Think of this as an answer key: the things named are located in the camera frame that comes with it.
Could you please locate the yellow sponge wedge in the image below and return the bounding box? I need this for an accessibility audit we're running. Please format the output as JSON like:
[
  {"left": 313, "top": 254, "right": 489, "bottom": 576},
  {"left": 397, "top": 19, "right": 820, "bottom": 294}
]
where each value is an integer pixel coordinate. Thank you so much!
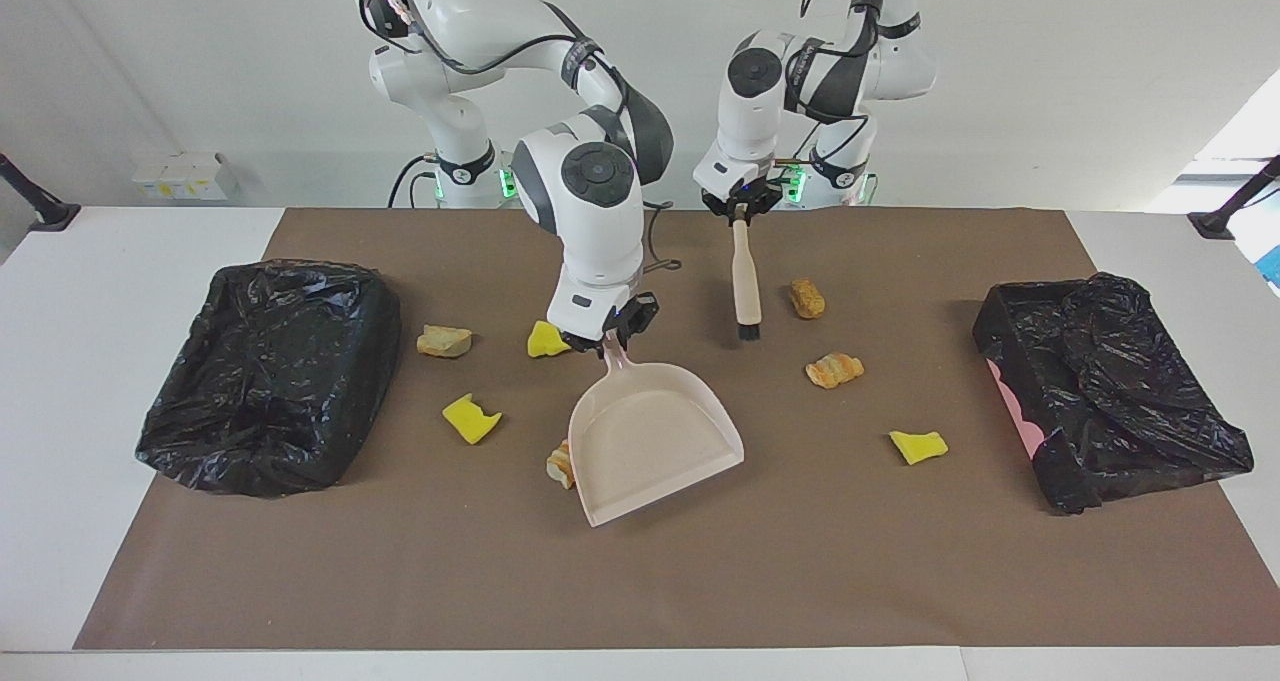
[{"left": 527, "top": 320, "right": 573, "bottom": 359}]

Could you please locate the beige plastic dustpan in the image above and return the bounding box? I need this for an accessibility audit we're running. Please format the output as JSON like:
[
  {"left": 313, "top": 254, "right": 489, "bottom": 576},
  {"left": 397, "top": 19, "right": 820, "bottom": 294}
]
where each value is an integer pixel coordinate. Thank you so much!
[{"left": 567, "top": 329, "right": 746, "bottom": 529}]

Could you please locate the beige bread chunk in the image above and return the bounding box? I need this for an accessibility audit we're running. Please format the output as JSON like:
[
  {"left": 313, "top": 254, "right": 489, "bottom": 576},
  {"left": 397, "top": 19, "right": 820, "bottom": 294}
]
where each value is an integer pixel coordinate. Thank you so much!
[{"left": 416, "top": 324, "right": 474, "bottom": 359}]

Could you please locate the notched yellow sponge piece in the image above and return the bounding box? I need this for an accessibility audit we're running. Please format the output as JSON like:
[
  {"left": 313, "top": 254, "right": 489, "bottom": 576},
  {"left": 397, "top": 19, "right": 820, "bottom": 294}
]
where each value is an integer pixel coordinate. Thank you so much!
[{"left": 442, "top": 392, "right": 503, "bottom": 446}]

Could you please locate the yellow sponge block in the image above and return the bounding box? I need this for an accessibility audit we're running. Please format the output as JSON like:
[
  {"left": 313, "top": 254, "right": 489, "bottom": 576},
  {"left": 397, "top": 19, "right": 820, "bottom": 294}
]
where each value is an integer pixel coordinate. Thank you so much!
[{"left": 889, "top": 429, "right": 949, "bottom": 466}]

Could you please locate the black plastic bin liner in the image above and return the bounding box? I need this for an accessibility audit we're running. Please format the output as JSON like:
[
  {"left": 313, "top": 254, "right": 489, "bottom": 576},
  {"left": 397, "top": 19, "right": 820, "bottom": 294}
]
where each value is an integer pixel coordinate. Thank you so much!
[
  {"left": 972, "top": 272, "right": 1256, "bottom": 515},
  {"left": 134, "top": 258, "right": 404, "bottom": 499}
]

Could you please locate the pink plastic bin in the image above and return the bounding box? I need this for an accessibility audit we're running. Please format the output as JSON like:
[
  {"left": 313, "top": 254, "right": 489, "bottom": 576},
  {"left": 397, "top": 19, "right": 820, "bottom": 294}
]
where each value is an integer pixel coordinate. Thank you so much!
[{"left": 985, "top": 356, "right": 1046, "bottom": 459}]

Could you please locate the brown table mat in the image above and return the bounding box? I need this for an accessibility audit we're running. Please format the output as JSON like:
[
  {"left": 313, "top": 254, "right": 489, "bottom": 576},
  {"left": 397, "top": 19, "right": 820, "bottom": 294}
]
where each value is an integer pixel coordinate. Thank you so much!
[{"left": 72, "top": 206, "right": 1280, "bottom": 652}]

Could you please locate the white boxes row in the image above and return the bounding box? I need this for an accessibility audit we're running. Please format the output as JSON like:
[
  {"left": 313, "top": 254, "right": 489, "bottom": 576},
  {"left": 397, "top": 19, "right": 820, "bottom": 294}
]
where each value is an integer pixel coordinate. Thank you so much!
[{"left": 130, "top": 151, "right": 241, "bottom": 202}]

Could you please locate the black clamp stand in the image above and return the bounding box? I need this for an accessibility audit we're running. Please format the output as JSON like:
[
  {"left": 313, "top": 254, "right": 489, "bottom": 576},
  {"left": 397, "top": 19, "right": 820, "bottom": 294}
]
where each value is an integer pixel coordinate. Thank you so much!
[
  {"left": 1188, "top": 154, "right": 1280, "bottom": 240},
  {"left": 0, "top": 151, "right": 81, "bottom": 233}
]

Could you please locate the black right arm base cable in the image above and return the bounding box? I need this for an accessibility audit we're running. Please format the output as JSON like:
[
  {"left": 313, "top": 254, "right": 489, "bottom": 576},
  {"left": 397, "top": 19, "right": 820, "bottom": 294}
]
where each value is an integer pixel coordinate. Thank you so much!
[{"left": 387, "top": 154, "right": 441, "bottom": 209}]

